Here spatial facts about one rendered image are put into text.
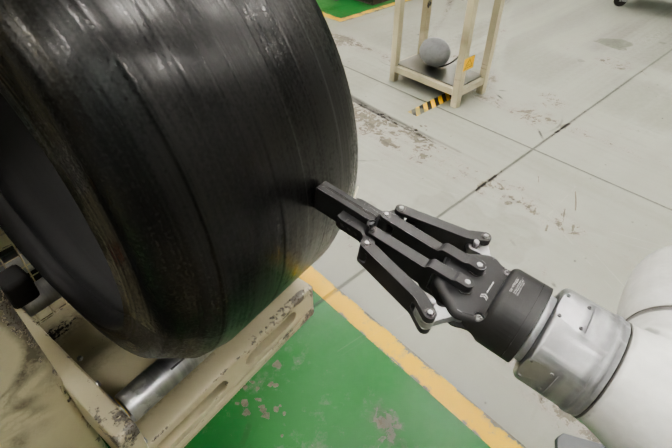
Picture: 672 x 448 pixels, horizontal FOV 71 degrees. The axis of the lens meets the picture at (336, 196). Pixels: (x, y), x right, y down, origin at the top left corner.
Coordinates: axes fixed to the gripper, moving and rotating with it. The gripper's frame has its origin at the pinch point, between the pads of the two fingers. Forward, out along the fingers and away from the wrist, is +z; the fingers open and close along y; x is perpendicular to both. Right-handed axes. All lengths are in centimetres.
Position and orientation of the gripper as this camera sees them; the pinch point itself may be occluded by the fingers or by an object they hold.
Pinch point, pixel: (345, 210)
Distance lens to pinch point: 48.4
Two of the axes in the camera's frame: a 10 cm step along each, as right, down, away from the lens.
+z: -7.9, -4.8, 3.8
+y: -6.0, 5.0, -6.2
